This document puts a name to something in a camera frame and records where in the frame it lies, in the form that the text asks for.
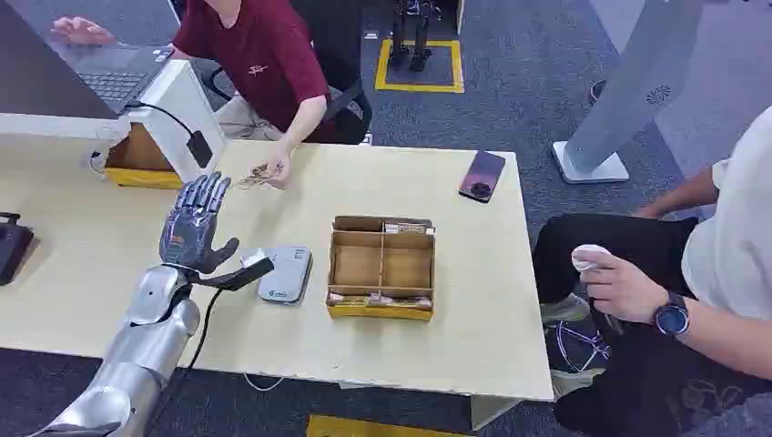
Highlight grey laptop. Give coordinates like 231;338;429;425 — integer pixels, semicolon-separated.
47;40;177;117

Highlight black office chair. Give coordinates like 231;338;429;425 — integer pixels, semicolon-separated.
208;0;374;147

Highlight wooden card box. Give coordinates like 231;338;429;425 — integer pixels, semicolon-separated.
325;215;437;322

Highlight card with printed pattern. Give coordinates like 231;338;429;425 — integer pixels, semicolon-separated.
237;160;285;191

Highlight pale thin cable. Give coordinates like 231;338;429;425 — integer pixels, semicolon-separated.
554;320;612;374

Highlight black device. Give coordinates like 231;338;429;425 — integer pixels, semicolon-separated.
0;211;36;288

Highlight white kiosk stand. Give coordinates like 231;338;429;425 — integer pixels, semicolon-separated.
551;0;708;186

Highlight pale shoe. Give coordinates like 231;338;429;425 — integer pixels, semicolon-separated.
539;292;593;328
548;366;606;401

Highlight white cable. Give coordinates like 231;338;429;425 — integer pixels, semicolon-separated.
242;372;285;394

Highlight black robot legs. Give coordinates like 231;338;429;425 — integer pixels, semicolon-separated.
388;0;446;73

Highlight black power adapter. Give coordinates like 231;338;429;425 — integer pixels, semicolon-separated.
185;129;215;169

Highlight dark smartphone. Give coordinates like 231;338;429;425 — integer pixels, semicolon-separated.
457;149;507;205

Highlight dark blue wristwatch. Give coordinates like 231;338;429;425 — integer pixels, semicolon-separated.
654;290;691;338

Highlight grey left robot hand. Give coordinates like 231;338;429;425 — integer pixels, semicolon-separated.
158;171;240;276

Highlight white raised desk shelf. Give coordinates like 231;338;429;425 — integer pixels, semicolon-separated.
0;58;229;182

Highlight grey card reader device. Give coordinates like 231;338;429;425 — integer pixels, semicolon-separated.
257;244;314;308

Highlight white handheld controller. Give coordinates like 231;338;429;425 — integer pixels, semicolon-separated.
570;243;614;273

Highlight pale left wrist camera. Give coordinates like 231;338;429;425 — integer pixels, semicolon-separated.
239;247;276;286

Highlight person with wristwatch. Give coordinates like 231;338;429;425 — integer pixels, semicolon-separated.
532;105;772;437

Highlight person at laptop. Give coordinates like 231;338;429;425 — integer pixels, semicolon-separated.
50;0;340;192

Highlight stack of cards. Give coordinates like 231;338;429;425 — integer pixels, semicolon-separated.
383;221;436;236
327;291;433;310

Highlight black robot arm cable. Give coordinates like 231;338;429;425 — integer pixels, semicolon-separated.
144;288;224;437

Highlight wooden box with yellow edge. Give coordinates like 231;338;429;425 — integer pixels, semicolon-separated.
103;122;185;192

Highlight black power cable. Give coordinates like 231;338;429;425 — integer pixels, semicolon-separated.
125;101;196;137

